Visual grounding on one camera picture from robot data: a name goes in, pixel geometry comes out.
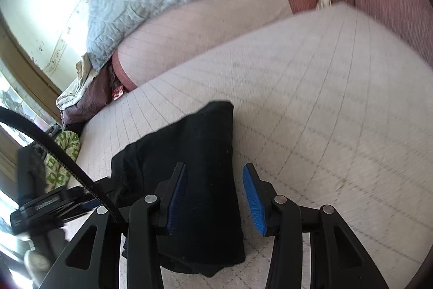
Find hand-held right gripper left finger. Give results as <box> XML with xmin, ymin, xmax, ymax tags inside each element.
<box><xmin>39</xmin><ymin>162</ymin><xmax>188</xmax><ymax>289</ymax></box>

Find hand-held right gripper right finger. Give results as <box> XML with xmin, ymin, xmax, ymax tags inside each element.
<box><xmin>242</xmin><ymin>163</ymin><xmax>389</xmax><ymax>289</ymax></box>

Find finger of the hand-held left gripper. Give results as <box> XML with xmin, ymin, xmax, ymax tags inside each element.
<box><xmin>63</xmin><ymin>178</ymin><xmax>117</xmax><ymax>212</ymax></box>

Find black pants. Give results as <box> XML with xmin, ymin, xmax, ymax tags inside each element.
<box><xmin>111</xmin><ymin>101</ymin><xmax>246</xmax><ymax>278</ymax></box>

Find dark grey jacket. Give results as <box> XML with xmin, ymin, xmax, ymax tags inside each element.
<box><xmin>17</xmin><ymin>143</ymin><xmax>48</xmax><ymax>205</ymax></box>

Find green patterned blanket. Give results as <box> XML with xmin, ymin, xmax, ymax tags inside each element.
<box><xmin>44</xmin><ymin>131</ymin><xmax>81</xmax><ymax>191</ymax></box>

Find purple cloth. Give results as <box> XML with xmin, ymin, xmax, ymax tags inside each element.
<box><xmin>60</xmin><ymin>67</ymin><xmax>117</xmax><ymax>127</ymax></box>

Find beige cloth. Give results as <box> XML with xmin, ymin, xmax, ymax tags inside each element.
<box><xmin>56</xmin><ymin>52</ymin><xmax>102</xmax><ymax>110</ymax></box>

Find red printed packet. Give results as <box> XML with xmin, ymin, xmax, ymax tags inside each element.
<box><xmin>111</xmin><ymin>84</ymin><xmax>126</xmax><ymax>102</ymax></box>

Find window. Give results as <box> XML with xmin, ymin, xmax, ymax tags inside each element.
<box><xmin>0</xmin><ymin>72</ymin><xmax>38</xmax><ymax>154</ymax></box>

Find pink quilted back cushion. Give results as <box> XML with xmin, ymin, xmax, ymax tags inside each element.
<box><xmin>111</xmin><ymin>0</ymin><xmax>319</xmax><ymax>95</ymax></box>

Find grey quilted blanket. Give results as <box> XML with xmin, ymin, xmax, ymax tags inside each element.
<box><xmin>86</xmin><ymin>0</ymin><xmax>241</xmax><ymax>71</ymax></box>

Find black cable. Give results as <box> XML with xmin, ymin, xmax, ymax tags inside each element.
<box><xmin>0</xmin><ymin>105</ymin><xmax>123</xmax><ymax>225</ymax></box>

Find wooden frame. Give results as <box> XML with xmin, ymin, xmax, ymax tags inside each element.
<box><xmin>0</xmin><ymin>18</ymin><xmax>63</xmax><ymax>113</ymax></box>

